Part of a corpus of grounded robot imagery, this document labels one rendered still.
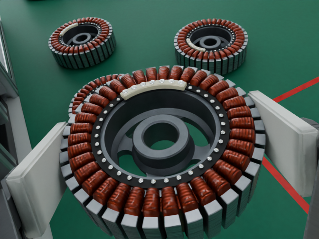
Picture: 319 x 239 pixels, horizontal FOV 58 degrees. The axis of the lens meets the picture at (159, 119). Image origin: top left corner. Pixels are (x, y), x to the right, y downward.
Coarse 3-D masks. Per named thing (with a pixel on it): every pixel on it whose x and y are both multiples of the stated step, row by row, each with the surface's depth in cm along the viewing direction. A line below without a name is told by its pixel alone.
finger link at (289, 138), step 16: (256, 96) 16; (272, 112) 14; (288, 112) 13; (272, 128) 14; (288, 128) 12; (304, 128) 11; (272, 144) 14; (288, 144) 12; (304, 144) 11; (272, 160) 15; (288, 160) 13; (304, 160) 11; (288, 176) 13; (304, 176) 12; (304, 192) 12
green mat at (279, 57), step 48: (0, 0) 70; (48, 0) 67; (96, 0) 64; (144, 0) 61; (192, 0) 59; (240, 0) 57; (288, 0) 54; (48, 48) 54; (144, 48) 50; (288, 48) 45; (48, 96) 45
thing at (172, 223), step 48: (96, 96) 18; (144, 96) 18; (192, 96) 17; (240, 96) 16; (96, 144) 15; (144, 144) 16; (192, 144) 17; (240, 144) 14; (96, 192) 13; (144, 192) 13; (192, 192) 13; (240, 192) 13
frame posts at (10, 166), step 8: (0, 104) 40; (0, 112) 38; (0, 120) 39; (8, 120) 40; (0, 144) 33; (0, 152) 32; (8, 152) 34; (0, 160) 31; (8, 160) 34; (0, 168) 31; (8, 168) 32; (0, 176) 33
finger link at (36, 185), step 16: (64, 128) 17; (48, 144) 15; (32, 160) 13; (48, 160) 14; (16, 176) 11; (32, 176) 12; (48, 176) 14; (16, 192) 11; (32, 192) 12; (48, 192) 13; (64, 192) 15; (32, 208) 12; (48, 208) 13; (32, 224) 12
